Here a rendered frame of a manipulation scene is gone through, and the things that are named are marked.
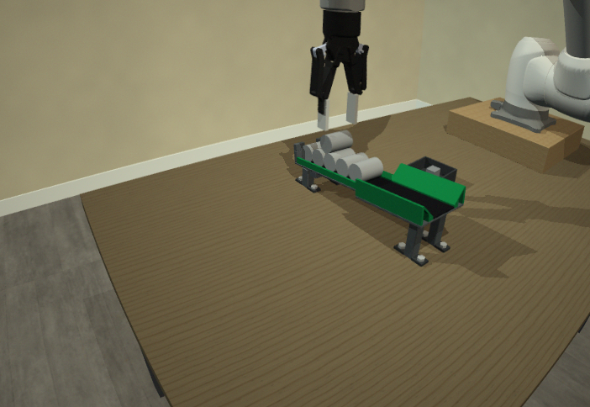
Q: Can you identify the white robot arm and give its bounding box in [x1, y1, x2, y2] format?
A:
[319, 0, 590, 134]

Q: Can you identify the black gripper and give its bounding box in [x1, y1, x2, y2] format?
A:
[309, 9, 369, 131]

